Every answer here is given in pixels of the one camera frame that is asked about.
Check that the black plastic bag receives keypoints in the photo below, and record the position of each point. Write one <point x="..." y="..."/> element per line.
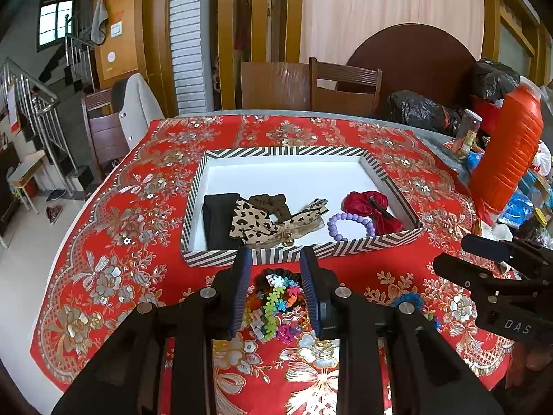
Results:
<point x="411" y="109"/>

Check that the black cloth hair accessory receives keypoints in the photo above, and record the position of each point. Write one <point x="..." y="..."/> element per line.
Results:
<point x="218" y="212"/>

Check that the dark wooden chair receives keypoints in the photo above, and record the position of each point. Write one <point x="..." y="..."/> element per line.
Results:
<point x="343" y="89"/>

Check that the white cushioned chair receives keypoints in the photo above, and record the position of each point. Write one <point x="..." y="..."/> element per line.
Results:
<point x="136" y="107"/>

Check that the clear snack jar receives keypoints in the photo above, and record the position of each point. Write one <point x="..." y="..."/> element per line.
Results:
<point x="466" y="134"/>

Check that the brown scrunchie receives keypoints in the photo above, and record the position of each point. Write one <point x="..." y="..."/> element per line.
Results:
<point x="273" y="205"/>

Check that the round dark wooden tabletop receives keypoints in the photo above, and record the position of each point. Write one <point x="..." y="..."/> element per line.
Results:
<point x="421" y="58"/>

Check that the red velvet bow clip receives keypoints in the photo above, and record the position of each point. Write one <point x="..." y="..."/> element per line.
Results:
<point x="373" y="204"/>

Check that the white louvered panel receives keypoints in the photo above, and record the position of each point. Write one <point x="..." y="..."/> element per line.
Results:
<point x="187" y="55"/>

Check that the brown wooden chair back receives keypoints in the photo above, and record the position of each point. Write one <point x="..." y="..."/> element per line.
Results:
<point x="275" y="86"/>

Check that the metal stair railing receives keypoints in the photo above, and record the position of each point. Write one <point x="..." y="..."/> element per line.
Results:
<point x="35" y="108"/>

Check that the large orange thread cone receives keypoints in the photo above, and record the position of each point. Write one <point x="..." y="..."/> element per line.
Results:
<point x="510" y="152"/>

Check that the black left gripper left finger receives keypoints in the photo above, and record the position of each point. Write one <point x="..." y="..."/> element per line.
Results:
<point x="231" y="289"/>

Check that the window with dark frame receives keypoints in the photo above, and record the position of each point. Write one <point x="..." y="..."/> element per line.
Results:
<point x="55" y="19"/>

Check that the leopard print bow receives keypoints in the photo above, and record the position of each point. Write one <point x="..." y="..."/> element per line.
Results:
<point x="254" y="227"/>

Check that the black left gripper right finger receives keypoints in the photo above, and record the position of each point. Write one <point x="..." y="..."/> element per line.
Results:
<point x="319" y="286"/>

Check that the small white side table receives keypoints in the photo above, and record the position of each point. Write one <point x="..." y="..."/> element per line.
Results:
<point x="23" y="174"/>

